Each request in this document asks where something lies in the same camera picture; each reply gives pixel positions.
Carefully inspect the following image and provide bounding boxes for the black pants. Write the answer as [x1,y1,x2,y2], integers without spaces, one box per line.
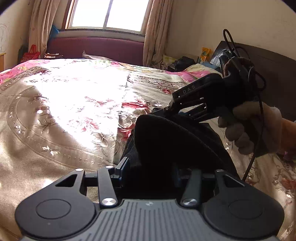
[123,114,238,199]

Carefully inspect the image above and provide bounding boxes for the person right forearm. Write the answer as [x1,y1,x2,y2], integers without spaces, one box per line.
[280,118,296,161]

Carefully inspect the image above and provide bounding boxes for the white gloved right hand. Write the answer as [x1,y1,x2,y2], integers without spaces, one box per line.
[218,101,282,156]

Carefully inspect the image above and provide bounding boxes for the yellow orange box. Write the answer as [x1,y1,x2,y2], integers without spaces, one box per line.
[200,47,212,62]

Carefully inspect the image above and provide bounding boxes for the black clothes pile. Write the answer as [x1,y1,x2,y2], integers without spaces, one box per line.
[167,56,196,72]

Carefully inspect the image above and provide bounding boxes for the dark wooden headboard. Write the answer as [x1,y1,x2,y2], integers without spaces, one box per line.
[209,40,296,121]

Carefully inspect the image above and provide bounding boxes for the maroon upholstered window bench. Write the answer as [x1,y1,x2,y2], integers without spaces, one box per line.
[47,37,144,66]

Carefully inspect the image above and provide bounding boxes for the floral satin bedspread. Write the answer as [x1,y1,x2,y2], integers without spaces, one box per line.
[1,59,295,240]

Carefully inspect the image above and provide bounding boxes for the brown tray on bench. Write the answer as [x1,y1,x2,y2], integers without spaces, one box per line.
[44,53,63,59]

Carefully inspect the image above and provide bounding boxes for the blue bag by window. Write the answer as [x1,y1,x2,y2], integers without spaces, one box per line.
[48,25,59,42]

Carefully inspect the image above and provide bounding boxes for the red bag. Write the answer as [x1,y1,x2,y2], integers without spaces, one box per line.
[20,45,40,63]

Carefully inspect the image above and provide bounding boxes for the beige left curtain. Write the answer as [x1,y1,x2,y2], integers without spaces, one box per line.
[29,0,60,58]

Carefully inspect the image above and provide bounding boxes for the wooden cabinet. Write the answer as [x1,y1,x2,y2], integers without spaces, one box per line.
[0,53,6,72]

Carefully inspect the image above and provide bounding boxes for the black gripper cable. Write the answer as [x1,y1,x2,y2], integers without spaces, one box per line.
[222,29,267,182]

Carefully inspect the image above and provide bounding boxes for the window with white frame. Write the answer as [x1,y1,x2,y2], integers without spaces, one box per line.
[62,0,152,35]

